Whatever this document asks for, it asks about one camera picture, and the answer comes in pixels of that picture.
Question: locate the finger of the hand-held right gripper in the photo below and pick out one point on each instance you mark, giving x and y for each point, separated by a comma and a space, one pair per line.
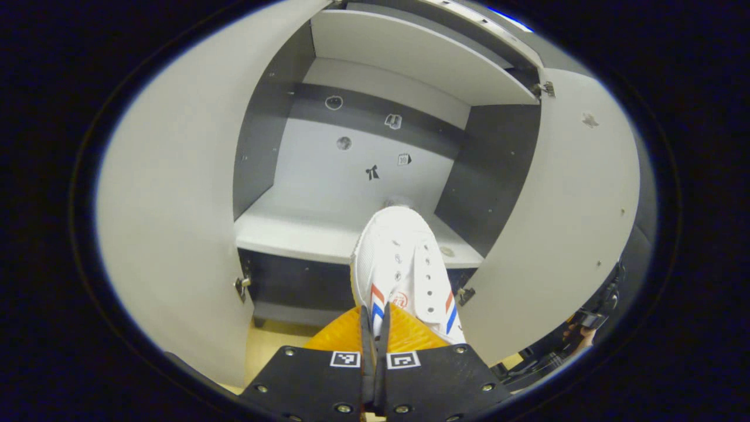
611, 290

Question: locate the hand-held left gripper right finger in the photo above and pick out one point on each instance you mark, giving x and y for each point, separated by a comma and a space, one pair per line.
439, 381

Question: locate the white shoe with striped sides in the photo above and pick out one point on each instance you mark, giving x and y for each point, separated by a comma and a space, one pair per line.
392, 258

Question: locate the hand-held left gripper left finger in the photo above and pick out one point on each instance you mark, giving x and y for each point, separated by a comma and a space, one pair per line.
310, 381

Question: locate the white shoe cabinet door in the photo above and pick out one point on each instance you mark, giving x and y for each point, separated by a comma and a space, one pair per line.
556, 223
170, 193

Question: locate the white shoe cabinet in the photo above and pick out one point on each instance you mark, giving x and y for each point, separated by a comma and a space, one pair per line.
328, 170

